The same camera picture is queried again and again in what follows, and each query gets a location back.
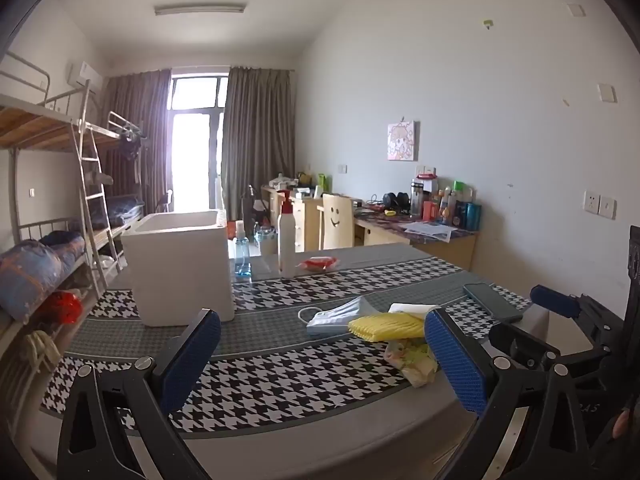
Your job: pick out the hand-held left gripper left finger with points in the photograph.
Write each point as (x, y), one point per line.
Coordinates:
(192, 360)

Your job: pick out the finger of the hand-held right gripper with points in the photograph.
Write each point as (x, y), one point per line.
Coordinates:
(520, 340)
(555, 299)

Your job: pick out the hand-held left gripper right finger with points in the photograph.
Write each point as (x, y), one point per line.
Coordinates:
(457, 365)

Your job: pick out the green white plastic bag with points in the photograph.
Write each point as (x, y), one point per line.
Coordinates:
(412, 360)

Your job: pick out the yellow ribbed cloth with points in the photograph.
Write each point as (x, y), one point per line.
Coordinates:
(385, 327)

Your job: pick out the white foam box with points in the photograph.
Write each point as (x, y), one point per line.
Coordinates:
(175, 270)

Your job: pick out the blue face mask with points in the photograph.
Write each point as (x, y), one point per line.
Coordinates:
(335, 317)

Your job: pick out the person's right hand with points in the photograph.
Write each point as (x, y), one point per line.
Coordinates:
(622, 422)

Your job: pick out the dark smartphone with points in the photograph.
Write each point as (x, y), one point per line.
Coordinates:
(492, 302)

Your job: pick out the white folded cloth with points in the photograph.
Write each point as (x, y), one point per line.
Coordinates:
(412, 308)

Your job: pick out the houndstooth tablecloth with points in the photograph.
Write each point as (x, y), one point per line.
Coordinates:
(280, 370)

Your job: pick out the blue liquid spray bottle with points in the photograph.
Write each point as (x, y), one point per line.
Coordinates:
(242, 260)

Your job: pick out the wooden desk with patterned cover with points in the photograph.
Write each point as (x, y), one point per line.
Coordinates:
(425, 250)

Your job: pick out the printed paper sheets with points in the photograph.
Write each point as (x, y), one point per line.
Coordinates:
(430, 231)

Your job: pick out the red plastic bag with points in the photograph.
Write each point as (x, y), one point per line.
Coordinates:
(65, 306)

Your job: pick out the group of toiletry bottles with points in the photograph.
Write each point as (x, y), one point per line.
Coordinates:
(450, 205)

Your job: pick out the white spray bottle red nozzle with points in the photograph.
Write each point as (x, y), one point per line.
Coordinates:
(286, 245)

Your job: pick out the beige crumpled cloth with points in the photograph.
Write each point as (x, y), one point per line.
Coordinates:
(42, 352)

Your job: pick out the red wipes packet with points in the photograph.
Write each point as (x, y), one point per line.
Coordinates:
(317, 263)

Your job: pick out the black folding chair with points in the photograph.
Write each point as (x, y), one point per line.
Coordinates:
(163, 202)

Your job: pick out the dark blue bedding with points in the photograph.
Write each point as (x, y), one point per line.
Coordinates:
(125, 210)

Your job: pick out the black headphones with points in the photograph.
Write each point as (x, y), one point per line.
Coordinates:
(396, 202)

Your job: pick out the blue orange patterned quilt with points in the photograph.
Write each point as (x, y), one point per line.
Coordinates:
(35, 270)

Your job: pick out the wooden chair with smiley face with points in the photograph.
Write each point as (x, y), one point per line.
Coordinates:
(337, 222)

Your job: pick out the metal bunk ladder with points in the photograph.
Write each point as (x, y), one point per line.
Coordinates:
(92, 200)

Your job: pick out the glass balcony door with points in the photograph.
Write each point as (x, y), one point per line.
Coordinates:
(195, 160)

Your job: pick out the dark hanging clothes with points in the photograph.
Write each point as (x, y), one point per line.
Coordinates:
(132, 142)

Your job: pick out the brown curtain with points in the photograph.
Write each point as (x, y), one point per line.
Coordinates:
(257, 135)
(140, 110)

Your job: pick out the grey metal bunk bed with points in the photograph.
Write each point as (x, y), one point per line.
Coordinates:
(117, 132)
(30, 125)

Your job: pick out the white air conditioner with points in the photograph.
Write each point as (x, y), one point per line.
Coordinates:
(85, 76)

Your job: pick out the ceiling light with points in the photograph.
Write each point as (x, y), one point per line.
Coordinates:
(200, 9)

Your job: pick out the white double wall socket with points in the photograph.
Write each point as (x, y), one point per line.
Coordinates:
(600, 204)

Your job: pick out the pink cartoon wall picture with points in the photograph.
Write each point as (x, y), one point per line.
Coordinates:
(401, 141)

